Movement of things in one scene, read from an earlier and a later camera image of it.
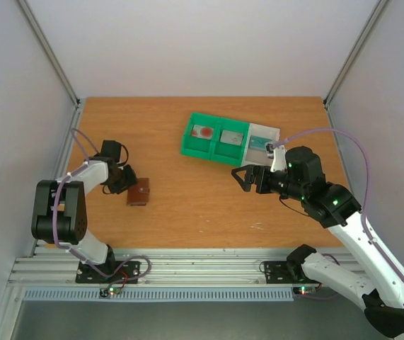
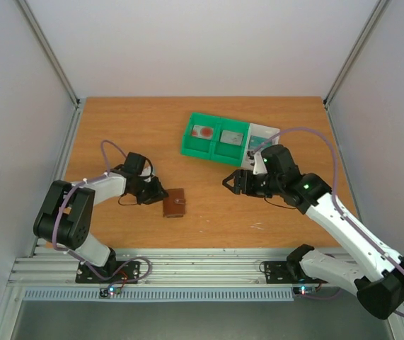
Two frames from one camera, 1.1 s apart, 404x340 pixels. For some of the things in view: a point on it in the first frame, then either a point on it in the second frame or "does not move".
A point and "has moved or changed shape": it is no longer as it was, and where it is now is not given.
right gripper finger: [240, 177] -> [233, 188]
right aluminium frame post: [354, 52] does not move
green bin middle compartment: [226, 152] does not move
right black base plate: [278, 273] does not move
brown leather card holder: [139, 194] has moved or changed shape
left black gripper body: [124, 180] -> [147, 193]
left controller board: [106, 292] does not move
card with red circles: [202, 132] does not move
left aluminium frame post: [49, 52] does not move
